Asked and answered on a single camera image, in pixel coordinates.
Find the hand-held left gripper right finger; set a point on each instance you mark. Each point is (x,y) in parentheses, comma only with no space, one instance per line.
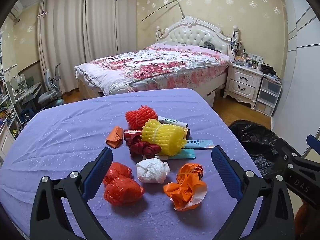
(225,170)

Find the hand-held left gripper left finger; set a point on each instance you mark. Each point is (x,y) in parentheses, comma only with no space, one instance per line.
(98,170)

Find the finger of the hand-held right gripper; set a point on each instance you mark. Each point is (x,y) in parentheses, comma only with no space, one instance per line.
(287,151)
(314,142)

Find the red plastic bag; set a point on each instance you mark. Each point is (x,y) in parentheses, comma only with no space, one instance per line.
(122,192)

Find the light blue tube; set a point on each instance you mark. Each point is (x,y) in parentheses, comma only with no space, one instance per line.
(200,143)

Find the orange paper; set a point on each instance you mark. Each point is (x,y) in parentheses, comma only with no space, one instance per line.
(115,137)

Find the bin with black liner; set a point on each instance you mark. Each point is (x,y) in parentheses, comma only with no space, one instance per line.
(252,140)

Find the teal and white carton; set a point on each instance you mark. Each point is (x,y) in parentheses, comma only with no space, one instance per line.
(186,154)

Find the orange plastic bag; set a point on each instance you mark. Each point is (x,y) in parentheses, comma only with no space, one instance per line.
(185,190)

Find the dark red ribbon bundle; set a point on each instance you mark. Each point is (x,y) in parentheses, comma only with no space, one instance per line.
(140,147)

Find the red bottle with black cap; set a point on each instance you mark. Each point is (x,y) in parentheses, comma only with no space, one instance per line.
(132,132)

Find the yellow bottle with black cap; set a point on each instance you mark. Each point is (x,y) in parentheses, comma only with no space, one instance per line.
(187,133)

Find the white plastic bag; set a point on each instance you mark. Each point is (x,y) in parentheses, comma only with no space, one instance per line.
(152,171)

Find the red foam fruit net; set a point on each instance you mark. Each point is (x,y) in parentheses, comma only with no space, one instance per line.
(137,117)

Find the white tube with green print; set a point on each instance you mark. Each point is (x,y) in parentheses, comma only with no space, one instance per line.
(172,122)

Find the yellow foam fruit net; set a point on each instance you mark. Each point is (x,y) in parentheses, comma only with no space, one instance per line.
(162,135)

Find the person's right forearm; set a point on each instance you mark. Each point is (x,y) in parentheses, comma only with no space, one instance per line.
(305,220)

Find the purple tablecloth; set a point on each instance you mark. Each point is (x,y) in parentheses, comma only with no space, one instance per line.
(62,130)

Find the clear plastic drawer unit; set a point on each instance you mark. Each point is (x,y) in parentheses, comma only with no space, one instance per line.
(268,92)

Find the white wardrobe door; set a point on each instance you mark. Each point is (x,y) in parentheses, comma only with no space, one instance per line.
(300,80)

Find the black cloth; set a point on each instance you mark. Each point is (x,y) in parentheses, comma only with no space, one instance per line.
(268,70)

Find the white nightstand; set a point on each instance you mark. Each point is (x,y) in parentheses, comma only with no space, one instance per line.
(245,80)

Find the grey desk chair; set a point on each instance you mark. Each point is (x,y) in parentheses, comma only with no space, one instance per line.
(50,96)

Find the cluster of small bottles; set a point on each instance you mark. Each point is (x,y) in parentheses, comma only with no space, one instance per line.
(247,60)

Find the grey study desk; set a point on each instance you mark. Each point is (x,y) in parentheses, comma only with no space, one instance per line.
(27,92)

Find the bookshelf with books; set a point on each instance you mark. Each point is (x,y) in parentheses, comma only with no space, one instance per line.
(7,105)

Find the pink floral quilt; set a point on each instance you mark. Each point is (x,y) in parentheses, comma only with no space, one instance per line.
(150,65)

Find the dark cloth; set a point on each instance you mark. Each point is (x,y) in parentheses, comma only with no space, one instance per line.
(210,45)

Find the beige curtain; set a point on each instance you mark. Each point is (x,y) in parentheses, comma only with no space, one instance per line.
(62,42)
(110,22)

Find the white bed with tufted headboard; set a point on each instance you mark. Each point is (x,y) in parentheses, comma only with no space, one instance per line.
(195,33)

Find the thin metal rod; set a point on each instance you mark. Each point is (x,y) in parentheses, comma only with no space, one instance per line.
(160,11)

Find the white air conditioner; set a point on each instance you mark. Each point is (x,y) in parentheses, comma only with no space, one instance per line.
(16,11)

